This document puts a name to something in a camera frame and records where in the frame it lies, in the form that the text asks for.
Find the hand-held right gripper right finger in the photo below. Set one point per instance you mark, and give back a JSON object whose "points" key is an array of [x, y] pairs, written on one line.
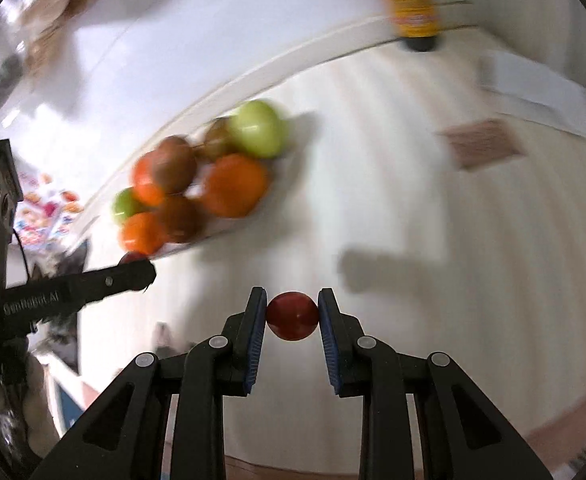
{"points": [[329, 340]]}

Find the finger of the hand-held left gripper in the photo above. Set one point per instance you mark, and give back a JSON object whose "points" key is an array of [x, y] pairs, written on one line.
{"points": [[98, 282]]}

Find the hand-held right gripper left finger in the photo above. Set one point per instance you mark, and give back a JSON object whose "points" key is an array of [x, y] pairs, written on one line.
{"points": [[254, 340]]}

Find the red cherry tomato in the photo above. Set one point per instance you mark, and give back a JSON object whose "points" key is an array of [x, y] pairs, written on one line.
{"points": [[293, 316], [133, 258]]}

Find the small orange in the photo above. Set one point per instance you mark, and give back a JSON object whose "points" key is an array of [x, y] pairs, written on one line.
{"points": [[140, 232]]}

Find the green apple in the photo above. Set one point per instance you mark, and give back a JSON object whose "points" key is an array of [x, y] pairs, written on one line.
{"points": [[123, 205], [258, 127]]}

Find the dark orange round fruit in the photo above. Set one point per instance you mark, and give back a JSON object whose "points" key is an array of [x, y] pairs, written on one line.
{"points": [[179, 217]]}

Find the medium orange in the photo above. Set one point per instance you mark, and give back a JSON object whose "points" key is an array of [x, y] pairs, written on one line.
{"points": [[145, 182]]}

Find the oval floral ceramic plate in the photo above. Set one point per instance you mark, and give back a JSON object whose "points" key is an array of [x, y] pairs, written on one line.
{"points": [[213, 232]]}

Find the reddish brown round fruit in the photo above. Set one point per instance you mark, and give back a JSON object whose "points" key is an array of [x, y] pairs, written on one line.
{"points": [[174, 162]]}

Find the large orange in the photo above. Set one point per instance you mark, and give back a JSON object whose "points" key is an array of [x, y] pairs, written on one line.
{"points": [[235, 185]]}

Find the olive brown round fruit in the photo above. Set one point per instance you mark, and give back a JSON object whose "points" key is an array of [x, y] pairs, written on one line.
{"points": [[218, 137]]}

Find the striped cream tablecloth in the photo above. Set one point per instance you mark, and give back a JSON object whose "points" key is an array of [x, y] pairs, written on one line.
{"points": [[398, 240]]}

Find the plastic bag with dark contents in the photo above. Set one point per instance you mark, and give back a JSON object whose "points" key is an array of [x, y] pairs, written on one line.
{"points": [[48, 10]]}

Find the small brown card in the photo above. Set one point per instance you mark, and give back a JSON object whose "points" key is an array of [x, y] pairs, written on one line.
{"points": [[480, 144]]}

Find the white folded paper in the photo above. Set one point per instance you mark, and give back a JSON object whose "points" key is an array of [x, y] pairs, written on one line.
{"points": [[538, 92]]}

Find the dark soy sauce bottle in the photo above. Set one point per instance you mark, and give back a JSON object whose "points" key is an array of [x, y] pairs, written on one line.
{"points": [[410, 5]]}

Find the colourful wall stickers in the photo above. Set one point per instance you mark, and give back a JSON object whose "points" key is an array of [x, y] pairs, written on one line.
{"points": [[45, 212]]}

